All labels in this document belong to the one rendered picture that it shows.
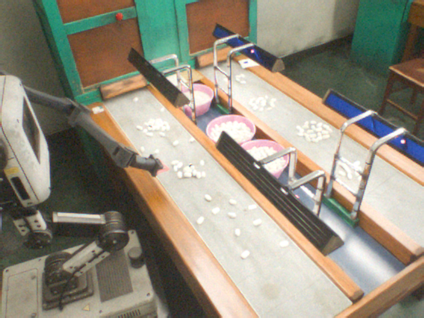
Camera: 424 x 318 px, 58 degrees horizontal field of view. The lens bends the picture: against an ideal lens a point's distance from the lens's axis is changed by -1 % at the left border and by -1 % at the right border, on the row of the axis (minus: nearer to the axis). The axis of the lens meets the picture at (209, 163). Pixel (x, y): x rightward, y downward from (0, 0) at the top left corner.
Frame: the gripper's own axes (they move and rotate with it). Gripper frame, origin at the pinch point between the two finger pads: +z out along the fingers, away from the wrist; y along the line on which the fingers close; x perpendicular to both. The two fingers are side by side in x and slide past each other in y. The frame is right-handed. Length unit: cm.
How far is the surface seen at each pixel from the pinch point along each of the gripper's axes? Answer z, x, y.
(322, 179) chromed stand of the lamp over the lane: 8, -41, -63
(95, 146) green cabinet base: 12, 42, 92
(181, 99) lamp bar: -4.1, -30.3, 11.9
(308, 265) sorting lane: 24, -10, -71
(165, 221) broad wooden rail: -6.5, 12.5, -23.8
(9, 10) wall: -49, -4, 176
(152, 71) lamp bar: -6, -31, 42
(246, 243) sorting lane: 13, -1, -50
